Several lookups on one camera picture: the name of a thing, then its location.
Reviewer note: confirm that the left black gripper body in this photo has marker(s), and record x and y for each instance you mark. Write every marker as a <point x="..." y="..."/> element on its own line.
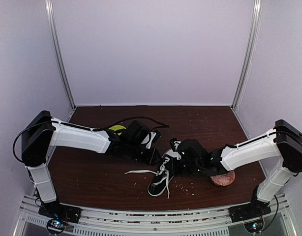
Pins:
<point x="134" y="152"/>

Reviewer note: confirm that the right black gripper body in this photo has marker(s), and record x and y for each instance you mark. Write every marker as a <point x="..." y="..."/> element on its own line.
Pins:
<point x="181" y="170"/>

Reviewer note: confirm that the white shoelace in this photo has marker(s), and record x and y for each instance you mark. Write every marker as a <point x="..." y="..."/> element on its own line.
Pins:
<point x="162" y="177"/>

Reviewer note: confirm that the black white canvas sneaker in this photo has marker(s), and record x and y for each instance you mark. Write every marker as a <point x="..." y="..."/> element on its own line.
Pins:
<point x="171" y="153"/>

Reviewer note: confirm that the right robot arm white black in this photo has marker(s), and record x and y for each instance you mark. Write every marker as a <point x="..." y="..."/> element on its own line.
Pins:
<point x="283" y="141"/>

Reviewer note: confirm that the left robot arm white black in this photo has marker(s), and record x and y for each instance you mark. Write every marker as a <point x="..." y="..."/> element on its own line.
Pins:
<point x="45" y="131"/>

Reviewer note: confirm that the green plastic bowl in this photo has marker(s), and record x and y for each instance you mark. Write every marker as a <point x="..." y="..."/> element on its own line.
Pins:
<point x="118" y="129"/>

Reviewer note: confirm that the red white patterned bowl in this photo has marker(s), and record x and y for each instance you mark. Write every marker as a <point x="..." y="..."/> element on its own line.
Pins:
<point x="224" y="179"/>

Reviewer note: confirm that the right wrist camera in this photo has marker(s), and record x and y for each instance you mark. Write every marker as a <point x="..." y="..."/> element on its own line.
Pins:
<point x="191" y="151"/>

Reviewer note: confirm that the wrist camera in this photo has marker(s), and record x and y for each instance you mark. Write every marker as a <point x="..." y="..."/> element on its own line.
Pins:
<point x="191" y="151"/>
<point x="137" y="133"/>

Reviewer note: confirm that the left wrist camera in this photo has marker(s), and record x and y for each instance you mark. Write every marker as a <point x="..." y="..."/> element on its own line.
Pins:
<point x="137" y="133"/>

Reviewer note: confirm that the aluminium front rail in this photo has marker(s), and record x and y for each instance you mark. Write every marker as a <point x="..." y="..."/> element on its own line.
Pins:
<point x="213" y="221"/>

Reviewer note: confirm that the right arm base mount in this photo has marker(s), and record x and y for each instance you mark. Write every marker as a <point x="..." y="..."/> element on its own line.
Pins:
<point x="252" y="217"/>

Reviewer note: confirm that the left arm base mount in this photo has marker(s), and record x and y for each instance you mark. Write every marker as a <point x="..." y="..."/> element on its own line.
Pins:
<point x="59" y="221"/>

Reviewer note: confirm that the right aluminium frame post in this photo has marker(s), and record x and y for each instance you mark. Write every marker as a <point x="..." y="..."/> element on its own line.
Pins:
<point x="255" y="21"/>

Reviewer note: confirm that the aluminium frame post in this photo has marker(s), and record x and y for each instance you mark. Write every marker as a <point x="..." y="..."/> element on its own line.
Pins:
<point x="59" y="58"/>
<point x="255" y="21"/>

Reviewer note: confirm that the left aluminium frame post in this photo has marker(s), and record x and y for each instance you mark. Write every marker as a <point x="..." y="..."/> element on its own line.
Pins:
<point x="59" y="58"/>

